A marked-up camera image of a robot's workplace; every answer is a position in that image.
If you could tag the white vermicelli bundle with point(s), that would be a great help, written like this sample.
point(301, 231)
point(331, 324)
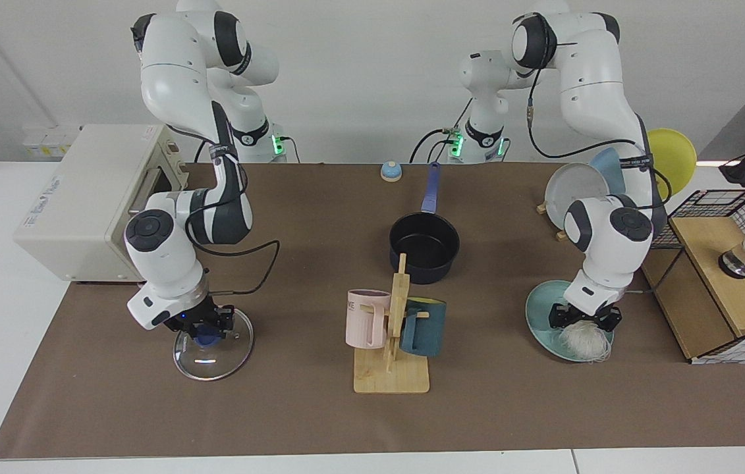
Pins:
point(583, 342)

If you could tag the glass lid blue knob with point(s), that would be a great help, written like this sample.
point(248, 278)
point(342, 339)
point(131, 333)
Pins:
point(214, 362)

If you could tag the teal plate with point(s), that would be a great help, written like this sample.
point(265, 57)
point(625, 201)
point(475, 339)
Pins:
point(540, 322)

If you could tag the wooden plate rack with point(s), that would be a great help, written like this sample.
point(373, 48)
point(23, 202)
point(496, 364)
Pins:
point(542, 209)

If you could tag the grey plate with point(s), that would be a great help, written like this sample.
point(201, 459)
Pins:
point(573, 187)

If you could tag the light blue plate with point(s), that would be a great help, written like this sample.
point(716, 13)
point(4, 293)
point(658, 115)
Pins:
point(609, 168)

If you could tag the yellow plate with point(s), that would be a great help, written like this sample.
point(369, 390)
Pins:
point(675, 158)

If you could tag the brown table cloth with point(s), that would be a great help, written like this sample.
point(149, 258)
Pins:
point(280, 408)

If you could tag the dark teal cup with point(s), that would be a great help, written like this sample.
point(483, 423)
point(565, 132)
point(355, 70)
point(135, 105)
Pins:
point(425, 329)

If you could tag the pink ribbed cup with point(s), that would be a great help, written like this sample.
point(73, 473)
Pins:
point(365, 322)

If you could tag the wooden cup stand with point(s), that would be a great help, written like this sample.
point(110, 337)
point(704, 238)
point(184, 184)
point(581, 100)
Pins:
point(392, 375)

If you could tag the pale toaster oven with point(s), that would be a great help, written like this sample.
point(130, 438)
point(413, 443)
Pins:
point(69, 210)

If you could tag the white wall socket strip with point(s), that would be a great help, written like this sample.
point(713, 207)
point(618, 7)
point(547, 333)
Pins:
point(49, 141)

